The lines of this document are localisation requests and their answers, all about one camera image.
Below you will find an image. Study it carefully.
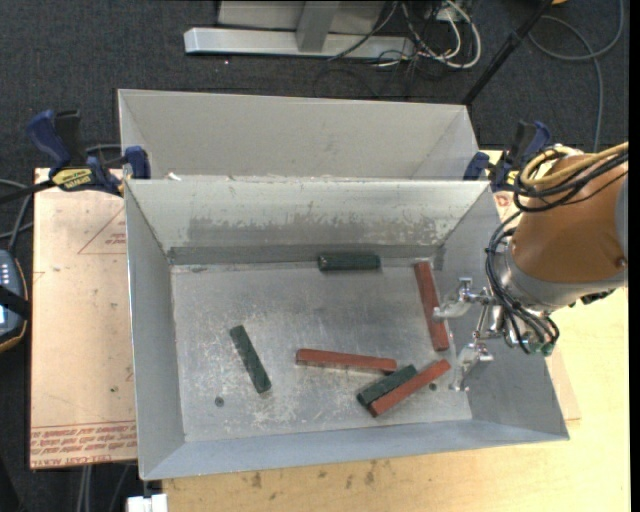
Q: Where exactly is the brown cardboard board, red print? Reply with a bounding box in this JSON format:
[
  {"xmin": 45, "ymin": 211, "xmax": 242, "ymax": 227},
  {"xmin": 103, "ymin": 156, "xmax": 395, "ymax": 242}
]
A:
[{"xmin": 29, "ymin": 167, "xmax": 584, "ymax": 471}]

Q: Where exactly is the dark green flat block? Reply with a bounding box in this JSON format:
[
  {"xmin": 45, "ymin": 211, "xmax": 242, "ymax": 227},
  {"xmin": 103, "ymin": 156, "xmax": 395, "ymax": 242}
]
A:
[
  {"xmin": 228, "ymin": 324, "xmax": 273, "ymax": 395},
  {"xmin": 317, "ymin": 253, "xmax": 382, "ymax": 273},
  {"xmin": 355, "ymin": 363, "xmax": 419, "ymax": 408}
]

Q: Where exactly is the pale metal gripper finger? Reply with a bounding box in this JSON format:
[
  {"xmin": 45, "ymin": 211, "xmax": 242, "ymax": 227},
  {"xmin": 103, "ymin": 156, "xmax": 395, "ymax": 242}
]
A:
[
  {"xmin": 431, "ymin": 276, "xmax": 476, "ymax": 322},
  {"xmin": 448, "ymin": 341, "xmax": 495, "ymax": 392}
]

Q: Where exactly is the red-brown flat block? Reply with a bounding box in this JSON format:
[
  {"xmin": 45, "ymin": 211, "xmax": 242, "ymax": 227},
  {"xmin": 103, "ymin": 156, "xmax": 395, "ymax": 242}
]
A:
[
  {"xmin": 367, "ymin": 358, "xmax": 453, "ymax": 419},
  {"xmin": 294, "ymin": 347, "xmax": 399, "ymax": 374},
  {"xmin": 412, "ymin": 260, "xmax": 451, "ymax": 353}
]

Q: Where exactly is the black cylinder on white bracket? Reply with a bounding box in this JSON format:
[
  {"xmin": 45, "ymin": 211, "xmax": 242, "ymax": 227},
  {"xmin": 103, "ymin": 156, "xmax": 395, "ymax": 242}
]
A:
[{"xmin": 579, "ymin": 288, "xmax": 616, "ymax": 307}]

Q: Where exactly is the grey metal bin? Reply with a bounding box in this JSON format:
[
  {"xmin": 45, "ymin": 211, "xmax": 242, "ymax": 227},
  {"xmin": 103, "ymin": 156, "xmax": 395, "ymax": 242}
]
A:
[{"xmin": 117, "ymin": 88, "xmax": 571, "ymax": 482}]

